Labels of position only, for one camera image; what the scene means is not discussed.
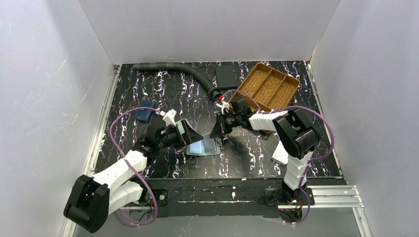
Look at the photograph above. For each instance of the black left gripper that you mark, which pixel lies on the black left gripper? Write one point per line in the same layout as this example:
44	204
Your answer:
183	133

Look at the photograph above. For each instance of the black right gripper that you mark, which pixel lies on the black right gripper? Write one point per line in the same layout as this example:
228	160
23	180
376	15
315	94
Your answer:
221	122

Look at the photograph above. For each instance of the mint green snap card holder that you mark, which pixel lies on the mint green snap card holder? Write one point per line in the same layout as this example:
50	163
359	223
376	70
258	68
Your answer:
206	147

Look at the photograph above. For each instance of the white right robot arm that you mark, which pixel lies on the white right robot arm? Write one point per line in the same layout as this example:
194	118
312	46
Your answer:
293	124

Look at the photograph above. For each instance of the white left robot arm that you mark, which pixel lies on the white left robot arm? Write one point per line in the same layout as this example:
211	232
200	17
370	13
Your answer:
93	198

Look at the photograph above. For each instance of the blue leather card holder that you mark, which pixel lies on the blue leather card holder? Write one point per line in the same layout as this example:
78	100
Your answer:
145	115

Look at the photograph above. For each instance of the flat black square pad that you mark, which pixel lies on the flat black square pad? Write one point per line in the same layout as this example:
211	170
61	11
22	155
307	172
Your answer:
225	77

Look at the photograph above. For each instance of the white rectangular box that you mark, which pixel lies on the white rectangular box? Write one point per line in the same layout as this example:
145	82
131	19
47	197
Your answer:
280	155

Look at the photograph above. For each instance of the woven wicker divided tray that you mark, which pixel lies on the woven wicker divided tray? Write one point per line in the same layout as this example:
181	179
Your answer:
270	88

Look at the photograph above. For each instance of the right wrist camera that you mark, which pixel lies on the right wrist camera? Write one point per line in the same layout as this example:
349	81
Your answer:
223	105

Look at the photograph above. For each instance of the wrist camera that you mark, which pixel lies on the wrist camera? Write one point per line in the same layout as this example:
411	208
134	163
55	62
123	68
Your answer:
169	117
223	105

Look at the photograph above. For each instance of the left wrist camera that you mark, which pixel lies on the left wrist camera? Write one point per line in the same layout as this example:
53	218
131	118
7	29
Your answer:
169	117

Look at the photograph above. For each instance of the aluminium frame rail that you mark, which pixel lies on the aluminium frame rail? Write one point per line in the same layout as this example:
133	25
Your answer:
228	184

